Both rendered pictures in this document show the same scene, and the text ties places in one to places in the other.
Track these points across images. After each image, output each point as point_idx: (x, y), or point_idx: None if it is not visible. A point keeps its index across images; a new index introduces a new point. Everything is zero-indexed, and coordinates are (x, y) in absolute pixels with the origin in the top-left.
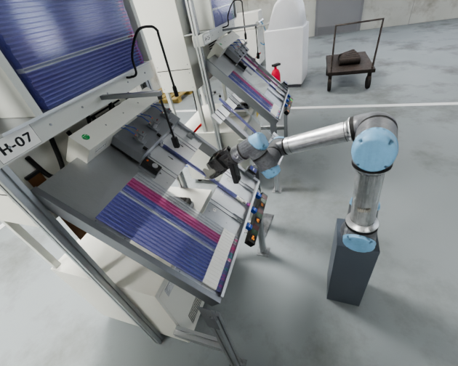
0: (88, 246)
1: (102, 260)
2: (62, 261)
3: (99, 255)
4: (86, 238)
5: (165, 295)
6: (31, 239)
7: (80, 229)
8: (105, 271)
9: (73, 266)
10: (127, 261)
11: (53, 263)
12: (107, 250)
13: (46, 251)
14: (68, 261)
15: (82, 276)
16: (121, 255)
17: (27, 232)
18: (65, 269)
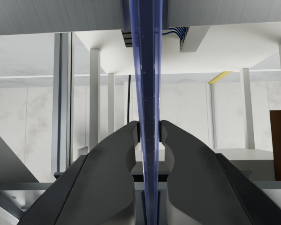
0: (222, 63)
1: (256, 47)
2: (238, 68)
3: (244, 52)
4: (208, 68)
5: None
6: (248, 113)
7: (278, 122)
8: None
9: (253, 61)
10: (279, 24)
11: (247, 75)
12: (238, 49)
13: (245, 92)
14: (241, 66)
15: (276, 51)
16: (256, 36)
17: (246, 122)
18: (253, 64)
